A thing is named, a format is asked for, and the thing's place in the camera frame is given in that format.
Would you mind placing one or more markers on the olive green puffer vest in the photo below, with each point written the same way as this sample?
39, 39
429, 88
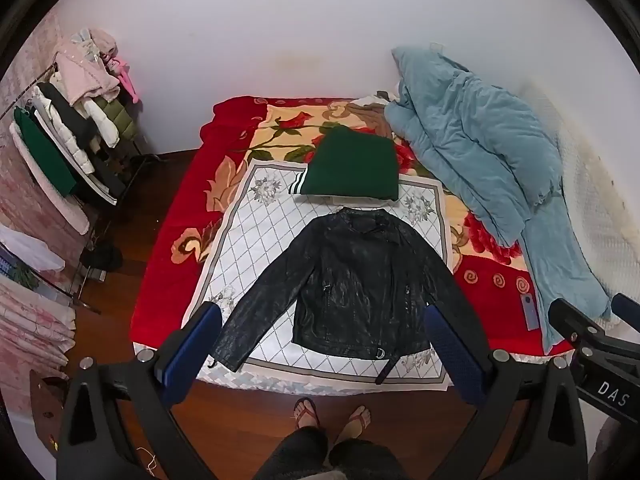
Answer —
119, 117

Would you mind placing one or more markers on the person's right foot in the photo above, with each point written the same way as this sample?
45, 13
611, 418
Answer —
358, 421

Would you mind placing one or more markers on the light blue quilt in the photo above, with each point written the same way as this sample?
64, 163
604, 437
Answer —
475, 145

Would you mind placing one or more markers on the brown cloth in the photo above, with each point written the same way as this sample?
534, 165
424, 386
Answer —
367, 112

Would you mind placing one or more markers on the pink floral folded bedding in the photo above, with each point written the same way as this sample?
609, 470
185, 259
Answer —
30, 322

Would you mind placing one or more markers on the metal clothes rack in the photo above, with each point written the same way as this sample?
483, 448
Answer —
135, 152

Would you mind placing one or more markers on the green hanging garment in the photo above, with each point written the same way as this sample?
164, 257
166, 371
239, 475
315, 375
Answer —
42, 152

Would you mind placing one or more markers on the person's foot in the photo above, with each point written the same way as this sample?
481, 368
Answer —
306, 412
358, 421

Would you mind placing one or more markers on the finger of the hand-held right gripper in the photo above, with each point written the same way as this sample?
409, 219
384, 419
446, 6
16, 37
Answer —
626, 306
575, 320

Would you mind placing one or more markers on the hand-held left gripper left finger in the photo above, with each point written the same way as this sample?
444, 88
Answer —
192, 347

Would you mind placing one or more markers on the white cloth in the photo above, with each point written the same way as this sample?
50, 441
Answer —
30, 250

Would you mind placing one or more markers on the black hat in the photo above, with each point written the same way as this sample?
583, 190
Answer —
101, 258

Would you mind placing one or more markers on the white puffer jacket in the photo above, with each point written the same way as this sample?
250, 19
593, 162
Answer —
100, 120

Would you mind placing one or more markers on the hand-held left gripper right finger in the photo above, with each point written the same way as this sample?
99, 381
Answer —
456, 355

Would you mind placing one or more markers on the black leather jacket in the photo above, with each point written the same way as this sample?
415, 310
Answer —
350, 285

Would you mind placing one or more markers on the red floral blanket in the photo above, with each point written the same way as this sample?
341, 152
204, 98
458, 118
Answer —
170, 240

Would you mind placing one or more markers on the person's left foot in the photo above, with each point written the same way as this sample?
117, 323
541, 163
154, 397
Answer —
306, 412

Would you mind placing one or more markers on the person's dark trouser legs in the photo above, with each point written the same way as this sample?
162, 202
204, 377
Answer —
320, 457

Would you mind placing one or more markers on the black hanging garment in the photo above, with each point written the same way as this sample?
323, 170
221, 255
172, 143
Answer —
67, 112

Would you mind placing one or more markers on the folded green sweater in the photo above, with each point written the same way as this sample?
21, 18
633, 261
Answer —
352, 165

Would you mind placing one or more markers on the pale pink hanging garment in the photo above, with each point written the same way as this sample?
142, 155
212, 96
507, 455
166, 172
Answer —
92, 67

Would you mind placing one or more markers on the white textured bed cover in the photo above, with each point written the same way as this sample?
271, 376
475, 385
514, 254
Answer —
592, 185

